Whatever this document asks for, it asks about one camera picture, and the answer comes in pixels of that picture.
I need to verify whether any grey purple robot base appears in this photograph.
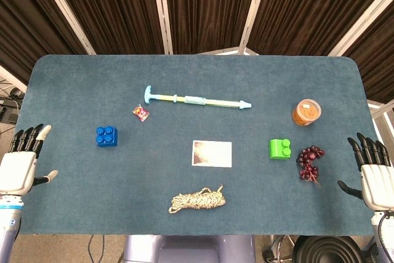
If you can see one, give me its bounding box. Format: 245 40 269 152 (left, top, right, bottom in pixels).
123 234 256 263

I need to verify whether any white photo card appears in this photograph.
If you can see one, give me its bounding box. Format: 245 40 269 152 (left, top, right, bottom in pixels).
191 140 233 168

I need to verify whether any blue felt table cloth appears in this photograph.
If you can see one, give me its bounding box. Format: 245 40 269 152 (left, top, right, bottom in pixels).
17 54 382 236

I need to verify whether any chrome stool base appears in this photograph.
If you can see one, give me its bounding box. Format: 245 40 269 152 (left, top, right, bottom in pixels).
264 234 296 260

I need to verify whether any green two-stud building block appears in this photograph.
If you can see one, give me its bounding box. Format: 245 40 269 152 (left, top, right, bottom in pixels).
268 138 292 160

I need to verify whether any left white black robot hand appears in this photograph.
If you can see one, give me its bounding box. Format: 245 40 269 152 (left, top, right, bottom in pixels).
0 123 58 196

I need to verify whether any black floor cable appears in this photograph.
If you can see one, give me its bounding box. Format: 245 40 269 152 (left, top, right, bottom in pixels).
87 234 106 263

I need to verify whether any black cables and power strip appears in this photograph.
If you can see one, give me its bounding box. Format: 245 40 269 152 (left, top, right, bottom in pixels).
0 87 26 124

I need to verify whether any clear jar of rubber bands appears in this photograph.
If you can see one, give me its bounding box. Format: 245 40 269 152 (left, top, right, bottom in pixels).
291 98 323 127

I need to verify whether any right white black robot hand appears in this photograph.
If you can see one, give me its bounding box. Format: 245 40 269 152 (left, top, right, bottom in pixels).
337 132 394 213

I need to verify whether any beige speckled rope bundle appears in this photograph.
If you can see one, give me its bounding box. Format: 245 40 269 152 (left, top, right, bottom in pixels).
167 184 227 214

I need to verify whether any blue four-stud building block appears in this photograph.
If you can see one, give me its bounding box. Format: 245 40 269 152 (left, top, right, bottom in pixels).
94 125 119 147

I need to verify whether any teal yellow water pump toy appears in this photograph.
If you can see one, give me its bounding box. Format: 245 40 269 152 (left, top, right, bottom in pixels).
143 85 252 111

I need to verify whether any black ribbed round object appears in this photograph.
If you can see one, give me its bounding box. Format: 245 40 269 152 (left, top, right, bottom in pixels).
292 235 375 263

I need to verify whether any brown curtain partition panel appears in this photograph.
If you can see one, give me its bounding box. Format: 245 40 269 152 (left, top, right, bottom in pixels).
46 0 169 55
159 0 262 55
246 0 394 56
335 0 394 105
0 0 93 85

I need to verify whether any dark red plastic grape bunch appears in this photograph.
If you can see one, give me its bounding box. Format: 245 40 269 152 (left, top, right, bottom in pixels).
295 145 326 185

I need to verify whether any red candy packet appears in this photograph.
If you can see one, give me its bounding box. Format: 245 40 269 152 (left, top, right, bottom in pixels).
132 105 151 123

